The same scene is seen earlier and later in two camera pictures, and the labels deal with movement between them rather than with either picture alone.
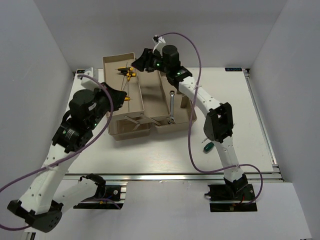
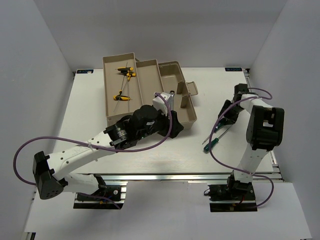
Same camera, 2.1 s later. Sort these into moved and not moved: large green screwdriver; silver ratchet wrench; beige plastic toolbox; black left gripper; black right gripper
Moved: black left gripper; black right gripper
Not moved: large green screwdriver; silver ratchet wrench; beige plastic toolbox
